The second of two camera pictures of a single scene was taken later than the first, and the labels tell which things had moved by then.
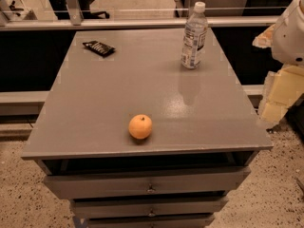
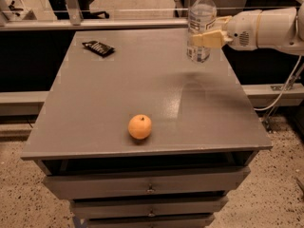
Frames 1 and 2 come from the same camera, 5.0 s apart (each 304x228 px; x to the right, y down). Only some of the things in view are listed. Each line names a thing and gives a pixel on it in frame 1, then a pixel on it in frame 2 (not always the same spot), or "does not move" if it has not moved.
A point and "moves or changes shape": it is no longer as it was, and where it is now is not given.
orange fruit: x=140 y=126 does not move
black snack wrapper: x=99 y=47 does not move
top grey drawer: x=157 y=182 does not move
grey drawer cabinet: x=133 y=139 does not move
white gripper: x=290 y=38 to x=242 y=31
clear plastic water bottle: x=195 y=37 moves or changes shape
